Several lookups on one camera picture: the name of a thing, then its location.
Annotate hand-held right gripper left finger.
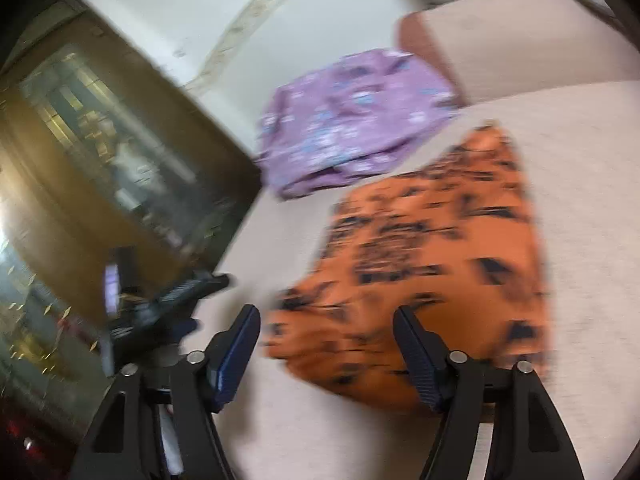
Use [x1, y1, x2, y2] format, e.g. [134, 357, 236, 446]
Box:
[67, 304, 262, 480]

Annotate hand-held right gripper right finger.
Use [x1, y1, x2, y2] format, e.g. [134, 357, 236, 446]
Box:
[392, 306, 586, 480]

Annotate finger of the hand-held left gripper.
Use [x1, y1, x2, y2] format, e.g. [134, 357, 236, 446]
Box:
[152, 270, 231, 318]

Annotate orange black floral garment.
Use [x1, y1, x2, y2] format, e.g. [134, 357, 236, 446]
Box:
[262, 120, 556, 413]

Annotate wooden glass door cabinet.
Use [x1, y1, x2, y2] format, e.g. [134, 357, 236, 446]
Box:
[0, 0, 263, 480]

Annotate purple floral garment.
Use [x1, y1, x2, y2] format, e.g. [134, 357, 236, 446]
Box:
[255, 47, 461, 201]

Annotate beige quilted bed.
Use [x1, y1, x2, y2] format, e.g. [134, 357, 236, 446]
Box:
[165, 80, 640, 480]

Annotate beige brown-edged sofa back cushion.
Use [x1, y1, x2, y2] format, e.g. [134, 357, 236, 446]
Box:
[397, 0, 621, 108]

